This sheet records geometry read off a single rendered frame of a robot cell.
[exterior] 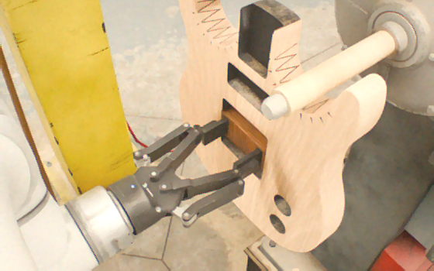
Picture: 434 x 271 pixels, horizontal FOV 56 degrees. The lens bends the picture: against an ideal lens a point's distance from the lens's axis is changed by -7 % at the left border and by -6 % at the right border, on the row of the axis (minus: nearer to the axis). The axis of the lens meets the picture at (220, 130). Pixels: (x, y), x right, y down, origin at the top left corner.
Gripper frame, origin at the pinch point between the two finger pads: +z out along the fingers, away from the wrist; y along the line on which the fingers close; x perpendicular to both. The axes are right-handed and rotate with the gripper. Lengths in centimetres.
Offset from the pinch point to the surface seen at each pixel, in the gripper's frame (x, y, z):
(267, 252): -79, -7, 23
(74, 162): -78, -76, -12
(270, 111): 18.2, 10.0, -5.4
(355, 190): -37, 6, 34
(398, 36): 19.7, 10.9, 14.8
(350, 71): 18.5, 10.9, 5.9
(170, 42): -109, -150, 77
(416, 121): -7.1, 11.9, 33.8
